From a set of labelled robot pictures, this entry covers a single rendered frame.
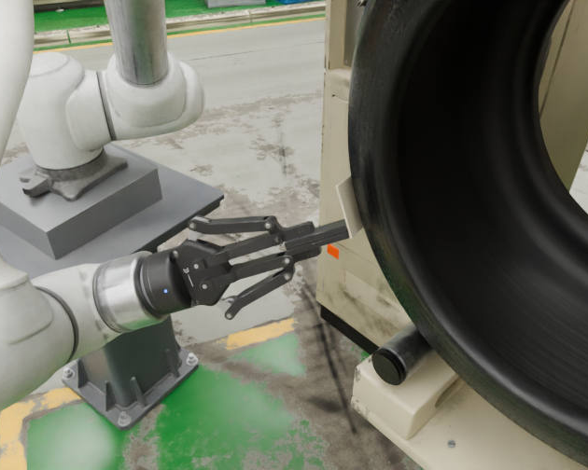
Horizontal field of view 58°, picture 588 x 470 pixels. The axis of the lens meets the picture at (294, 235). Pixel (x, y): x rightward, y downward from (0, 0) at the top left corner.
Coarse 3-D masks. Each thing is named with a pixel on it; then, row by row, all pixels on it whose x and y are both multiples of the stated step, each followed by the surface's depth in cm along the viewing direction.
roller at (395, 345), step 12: (396, 336) 61; (408, 336) 60; (420, 336) 60; (384, 348) 59; (396, 348) 58; (408, 348) 59; (420, 348) 59; (432, 348) 60; (372, 360) 60; (384, 360) 58; (396, 360) 57; (408, 360) 58; (420, 360) 59; (384, 372) 59; (396, 372) 58; (408, 372) 58; (396, 384) 59
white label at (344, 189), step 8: (344, 184) 56; (352, 184) 58; (344, 192) 56; (352, 192) 58; (344, 200) 56; (352, 200) 57; (344, 208) 56; (352, 208) 57; (344, 216) 56; (352, 216) 57; (352, 224) 57; (360, 224) 59; (352, 232) 57
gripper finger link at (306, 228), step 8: (272, 216) 59; (304, 224) 58; (312, 224) 58; (272, 232) 58; (280, 232) 58; (288, 232) 58; (296, 232) 58; (304, 232) 58; (312, 232) 58; (288, 240) 58
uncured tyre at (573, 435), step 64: (384, 0) 42; (448, 0) 39; (512, 0) 59; (384, 64) 44; (448, 64) 62; (512, 64) 63; (384, 128) 47; (448, 128) 66; (512, 128) 66; (384, 192) 50; (448, 192) 66; (512, 192) 69; (384, 256) 54; (448, 256) 64; (512, 256) 68; (576, 256) 67; (448, 320) 51; (512, 320) 62; (576, 320) 64; (512, 384) 48; (576, 384) 56; (576, 448) 45
